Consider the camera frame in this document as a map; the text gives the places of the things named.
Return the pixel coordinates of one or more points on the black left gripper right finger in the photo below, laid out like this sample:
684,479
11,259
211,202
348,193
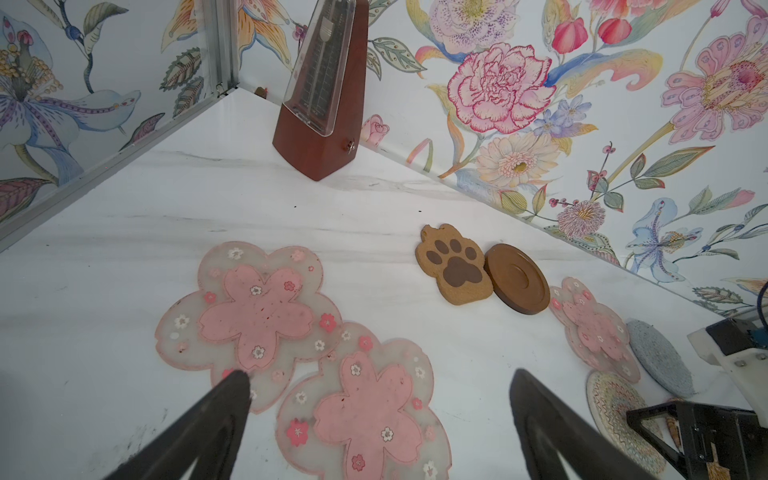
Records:
552,434

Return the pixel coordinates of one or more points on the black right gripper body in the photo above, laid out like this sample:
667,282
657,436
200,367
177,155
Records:
717,442

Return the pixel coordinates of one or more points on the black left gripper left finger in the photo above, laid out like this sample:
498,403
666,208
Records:
203,443

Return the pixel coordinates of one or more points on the white embroidered round coaster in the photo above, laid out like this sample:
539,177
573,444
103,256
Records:
609,398

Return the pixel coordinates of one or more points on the pink flower coaster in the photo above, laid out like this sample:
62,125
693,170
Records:
365,413
595,333
256,312

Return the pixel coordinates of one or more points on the grey blue round coaster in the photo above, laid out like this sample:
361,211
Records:
660,359

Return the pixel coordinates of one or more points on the brown round wooden coaster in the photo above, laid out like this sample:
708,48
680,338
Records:
517,280

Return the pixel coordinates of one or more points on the brown paw shaped coaster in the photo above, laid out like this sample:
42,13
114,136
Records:
456,264

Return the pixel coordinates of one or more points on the woven rattan round coaster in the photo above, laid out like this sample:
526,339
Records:
703,460

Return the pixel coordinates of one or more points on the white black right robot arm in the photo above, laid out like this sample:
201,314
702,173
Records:
739,347

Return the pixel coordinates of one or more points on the brown wooden metronome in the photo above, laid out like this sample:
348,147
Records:
319,125

